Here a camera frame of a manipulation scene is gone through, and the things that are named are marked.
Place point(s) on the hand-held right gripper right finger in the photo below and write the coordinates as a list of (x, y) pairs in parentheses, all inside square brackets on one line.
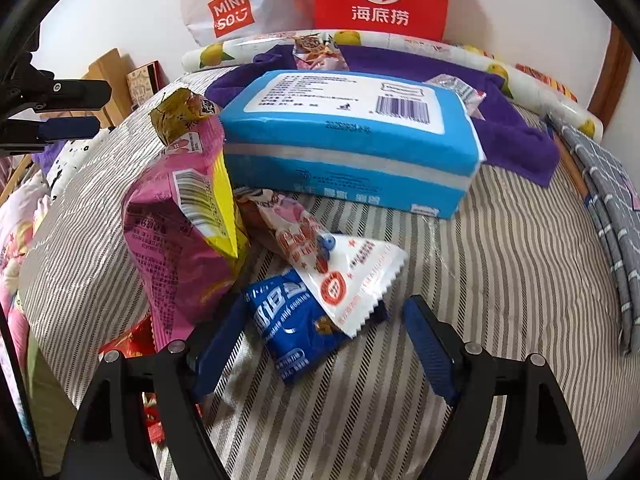
[(430, 350)]

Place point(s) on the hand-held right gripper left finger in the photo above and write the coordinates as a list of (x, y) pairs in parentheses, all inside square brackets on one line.
[(220, 355)]

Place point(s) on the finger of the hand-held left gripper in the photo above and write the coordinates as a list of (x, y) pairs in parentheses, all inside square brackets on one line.
[(70, 129), (75, 92)]

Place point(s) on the blue cookie packet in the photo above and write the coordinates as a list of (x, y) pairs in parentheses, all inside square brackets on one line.
[(295, 335)]

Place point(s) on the white red print snack packet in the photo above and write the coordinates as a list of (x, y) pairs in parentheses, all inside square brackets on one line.
[(355, 280)]

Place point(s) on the pink snack bag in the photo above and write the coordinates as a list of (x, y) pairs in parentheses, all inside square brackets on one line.
[(170, 260)]

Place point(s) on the yellow snack packet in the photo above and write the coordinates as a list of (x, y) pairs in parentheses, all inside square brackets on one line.
[(182, 110)]

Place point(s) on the pink white snack packet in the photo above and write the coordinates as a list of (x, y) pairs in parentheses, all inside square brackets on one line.
[(285, 232)]

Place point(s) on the orange cartoon snack packet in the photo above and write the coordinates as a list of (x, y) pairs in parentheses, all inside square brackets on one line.
[(317, 52)]

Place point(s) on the clear small snack packet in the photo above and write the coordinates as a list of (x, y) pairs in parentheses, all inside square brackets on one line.
[(457, 89)]

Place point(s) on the white spotted cloth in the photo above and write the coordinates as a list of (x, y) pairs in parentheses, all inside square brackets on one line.
[(75, 160)]

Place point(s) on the violet fabric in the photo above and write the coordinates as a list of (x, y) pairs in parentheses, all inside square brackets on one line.
[(47, 155)]

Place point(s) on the patterned framed box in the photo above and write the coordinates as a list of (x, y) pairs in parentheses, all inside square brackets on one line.
[(145, 85)]

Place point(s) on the striped mattress pad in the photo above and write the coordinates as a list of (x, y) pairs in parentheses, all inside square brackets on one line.
[(500, 285)]

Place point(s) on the pink printed bedding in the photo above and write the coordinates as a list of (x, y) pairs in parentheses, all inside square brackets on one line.
[(20, 260)]

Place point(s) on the fruit print paper roll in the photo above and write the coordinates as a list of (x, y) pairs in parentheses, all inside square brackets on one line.
[(220, 52)]

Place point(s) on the white plastic bag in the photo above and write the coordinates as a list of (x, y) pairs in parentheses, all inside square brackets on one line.
[(260, 0)]

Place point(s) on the blue tissue pack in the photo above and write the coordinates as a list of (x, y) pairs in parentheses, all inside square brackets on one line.
[(350, 150)]

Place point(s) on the purple towel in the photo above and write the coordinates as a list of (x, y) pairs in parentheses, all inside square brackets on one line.
[(515, 145)]

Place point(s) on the grey checked cloth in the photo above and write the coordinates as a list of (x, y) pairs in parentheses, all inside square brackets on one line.
[(610, 220)]

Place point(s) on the pink cloth tag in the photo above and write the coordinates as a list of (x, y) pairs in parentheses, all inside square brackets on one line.
[(634, 190)]

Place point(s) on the red chip bag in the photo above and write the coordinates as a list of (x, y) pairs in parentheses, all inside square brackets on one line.
[(547, 82)]

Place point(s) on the wooden door frame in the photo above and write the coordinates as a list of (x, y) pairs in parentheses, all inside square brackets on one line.
[(612, 75)]

